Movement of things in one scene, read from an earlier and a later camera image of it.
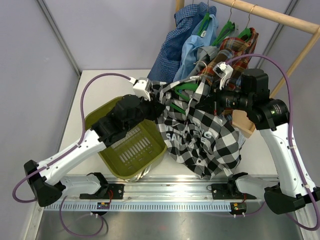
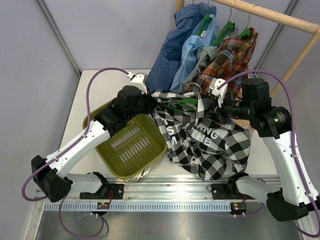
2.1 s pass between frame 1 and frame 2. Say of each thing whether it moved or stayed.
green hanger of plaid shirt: stayed
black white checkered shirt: moved
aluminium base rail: stayed
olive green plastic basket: stayed
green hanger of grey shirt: stayed
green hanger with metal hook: moved
